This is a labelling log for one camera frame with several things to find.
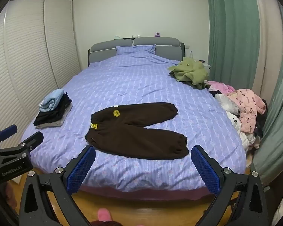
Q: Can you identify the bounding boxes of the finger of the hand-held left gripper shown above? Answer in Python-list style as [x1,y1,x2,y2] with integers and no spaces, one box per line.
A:
[0,124,18,149]
[0,131,44,156]

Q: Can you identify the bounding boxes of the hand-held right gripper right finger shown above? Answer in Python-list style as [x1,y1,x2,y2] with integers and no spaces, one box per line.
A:
[190,145,269,226]

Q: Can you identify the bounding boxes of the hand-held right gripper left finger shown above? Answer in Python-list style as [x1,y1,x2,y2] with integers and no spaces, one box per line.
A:
[19,145,96,226]

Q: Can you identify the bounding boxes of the brown fleece pants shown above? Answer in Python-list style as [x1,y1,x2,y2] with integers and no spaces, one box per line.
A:
[84,102,189,160]

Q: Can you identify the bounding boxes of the black folded clothes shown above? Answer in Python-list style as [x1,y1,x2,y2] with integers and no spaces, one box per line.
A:
[33,93,72,126]

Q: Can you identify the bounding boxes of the light blue folded cloth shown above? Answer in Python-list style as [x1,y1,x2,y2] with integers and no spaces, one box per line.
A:
[39,89,65,113]

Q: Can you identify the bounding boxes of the white clothes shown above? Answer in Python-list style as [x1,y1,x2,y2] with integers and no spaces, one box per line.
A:
[226,112,257,147]

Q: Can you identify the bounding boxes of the pink slipper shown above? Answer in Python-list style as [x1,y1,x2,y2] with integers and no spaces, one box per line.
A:
[97,208,112,223]

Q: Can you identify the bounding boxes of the maroon bed base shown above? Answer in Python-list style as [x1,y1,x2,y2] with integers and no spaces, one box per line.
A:
[80,185,215,202]

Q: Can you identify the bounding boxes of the white fluffy garment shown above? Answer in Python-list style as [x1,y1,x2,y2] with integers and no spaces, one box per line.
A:
[214,94,241,116]

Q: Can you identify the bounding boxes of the pink printed jacket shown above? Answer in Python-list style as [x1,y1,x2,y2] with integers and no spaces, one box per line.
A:
[227,89,266,134]

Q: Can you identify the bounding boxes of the dark garment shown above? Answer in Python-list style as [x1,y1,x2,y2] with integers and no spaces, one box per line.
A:
[255,99,268,137]

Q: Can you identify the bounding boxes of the white louvered wardrobe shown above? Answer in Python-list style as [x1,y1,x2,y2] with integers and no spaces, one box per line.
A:
[0,0,81,146]

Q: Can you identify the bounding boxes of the pink cloth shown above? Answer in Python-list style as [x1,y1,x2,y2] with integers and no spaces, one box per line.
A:
[206,80,236,95]

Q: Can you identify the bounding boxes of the olive green garment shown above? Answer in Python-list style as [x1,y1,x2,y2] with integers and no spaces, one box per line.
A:
[168,57,209,90]

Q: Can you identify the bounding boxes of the white nightstand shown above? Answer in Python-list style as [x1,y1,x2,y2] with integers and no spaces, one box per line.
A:
[196,60,211,76]

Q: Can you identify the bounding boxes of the green curtain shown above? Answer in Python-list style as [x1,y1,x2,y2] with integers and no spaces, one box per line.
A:
[252,5,283,186]
[205,0,261,92]

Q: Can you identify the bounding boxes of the purple floral duvet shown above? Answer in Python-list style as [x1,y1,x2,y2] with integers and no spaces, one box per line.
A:
[21,46,248,192]

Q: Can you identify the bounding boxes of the grey bed headboard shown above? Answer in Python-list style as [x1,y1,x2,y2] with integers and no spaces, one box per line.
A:
[88,36,185,67]

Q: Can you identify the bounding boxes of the purple floral pillow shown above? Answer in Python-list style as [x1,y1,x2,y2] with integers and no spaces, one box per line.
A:
[116,44,156,56]

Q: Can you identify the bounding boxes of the beige curtain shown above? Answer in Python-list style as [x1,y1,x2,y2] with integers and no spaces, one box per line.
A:
[251,0,283,99]

